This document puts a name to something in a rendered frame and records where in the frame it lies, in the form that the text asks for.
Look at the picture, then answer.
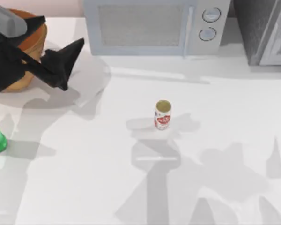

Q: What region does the round microwave knob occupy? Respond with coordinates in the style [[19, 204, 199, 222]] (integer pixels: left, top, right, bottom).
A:
[[201, 7, 222, 23], [198, 26, 218, 43]]

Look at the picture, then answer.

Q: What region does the pale microwave oven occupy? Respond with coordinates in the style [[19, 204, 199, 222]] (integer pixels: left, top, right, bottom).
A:
[[82, 0, 232, 59]]

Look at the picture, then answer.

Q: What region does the orange wooden basket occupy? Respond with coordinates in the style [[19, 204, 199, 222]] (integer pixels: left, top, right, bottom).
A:
[[0, 8, 48, 93]]

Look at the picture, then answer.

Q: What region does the red and white can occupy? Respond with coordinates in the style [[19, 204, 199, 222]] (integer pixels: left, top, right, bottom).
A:
[[153, 100, 172, 131]]

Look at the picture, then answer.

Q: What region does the microwave oven door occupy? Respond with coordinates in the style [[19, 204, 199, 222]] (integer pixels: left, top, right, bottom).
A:
[[83, 0, 198, 57]]

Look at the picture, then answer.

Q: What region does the microwave door handle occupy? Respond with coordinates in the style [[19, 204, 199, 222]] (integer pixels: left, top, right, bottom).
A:
[[182, 6, 194, 59]]

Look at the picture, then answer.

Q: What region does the pale grey rounded box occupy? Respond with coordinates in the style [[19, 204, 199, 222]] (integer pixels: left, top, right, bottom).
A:
[[0, 0, 28, 38]]

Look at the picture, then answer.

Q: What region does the pale grey cabinet door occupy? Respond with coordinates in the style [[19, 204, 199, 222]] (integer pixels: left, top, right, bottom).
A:
[[259, 0, 281, 66]]

